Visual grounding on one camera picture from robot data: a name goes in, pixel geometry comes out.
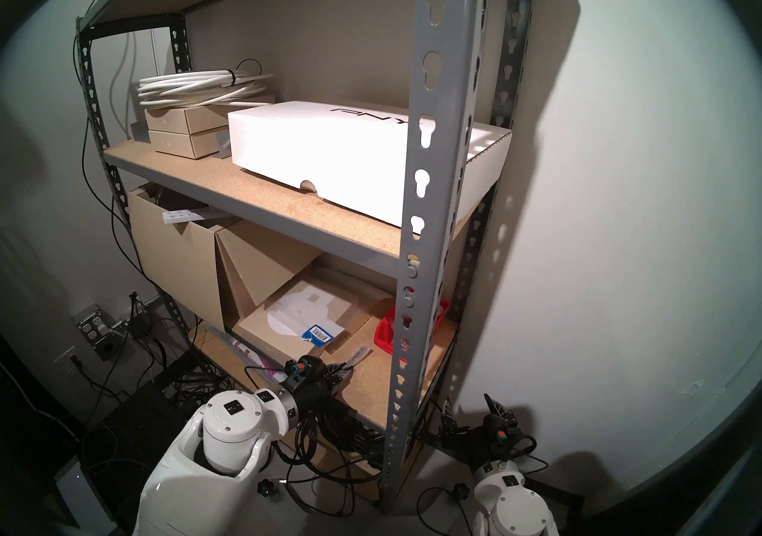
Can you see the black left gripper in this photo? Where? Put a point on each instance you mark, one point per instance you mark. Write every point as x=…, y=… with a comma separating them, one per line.
x=309, y=383

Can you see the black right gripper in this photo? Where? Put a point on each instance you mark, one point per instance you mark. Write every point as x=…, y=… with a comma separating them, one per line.
x=491, y=442

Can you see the red plastic bin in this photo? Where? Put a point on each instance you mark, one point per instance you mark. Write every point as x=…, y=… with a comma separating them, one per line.
x=386, y=332

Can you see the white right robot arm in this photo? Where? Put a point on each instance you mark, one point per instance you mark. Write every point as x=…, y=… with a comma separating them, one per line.
x=512, y=499

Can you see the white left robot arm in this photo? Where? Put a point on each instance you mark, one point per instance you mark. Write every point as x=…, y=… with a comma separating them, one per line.
x=196, y=481

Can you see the grey metal rack shelf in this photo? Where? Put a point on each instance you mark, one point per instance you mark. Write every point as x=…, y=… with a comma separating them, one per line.
x=437, y=124

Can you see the flat cardboard box white label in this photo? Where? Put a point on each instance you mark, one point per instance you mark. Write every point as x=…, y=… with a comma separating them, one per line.
x=268, y=326

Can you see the white tube pink print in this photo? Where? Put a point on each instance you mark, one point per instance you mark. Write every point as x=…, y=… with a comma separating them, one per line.
x=247, y=353

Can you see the large open cardboard box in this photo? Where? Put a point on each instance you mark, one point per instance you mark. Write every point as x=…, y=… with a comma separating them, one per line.
x=172, y=261

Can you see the black box on floor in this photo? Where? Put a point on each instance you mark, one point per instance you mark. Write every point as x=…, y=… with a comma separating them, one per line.
x=131, y=415

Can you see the white power strip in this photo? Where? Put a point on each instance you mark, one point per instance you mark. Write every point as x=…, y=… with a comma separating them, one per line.
x=181, y=215

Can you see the white PNY cardboard box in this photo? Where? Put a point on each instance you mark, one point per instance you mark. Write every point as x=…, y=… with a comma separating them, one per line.
x=321, y=147

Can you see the small brown cardboard box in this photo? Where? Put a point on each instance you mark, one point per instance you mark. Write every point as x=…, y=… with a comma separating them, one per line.
x=178, y=120
x=178, y=145

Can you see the white box device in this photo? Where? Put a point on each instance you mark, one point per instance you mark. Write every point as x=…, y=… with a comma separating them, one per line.
x=77, y=493

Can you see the metal wall outlet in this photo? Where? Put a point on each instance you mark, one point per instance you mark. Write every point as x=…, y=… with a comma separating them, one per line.
x=89, y=323

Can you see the white wall outlet plate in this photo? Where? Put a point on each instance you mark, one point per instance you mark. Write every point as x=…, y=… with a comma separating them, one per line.
x=64, y=359

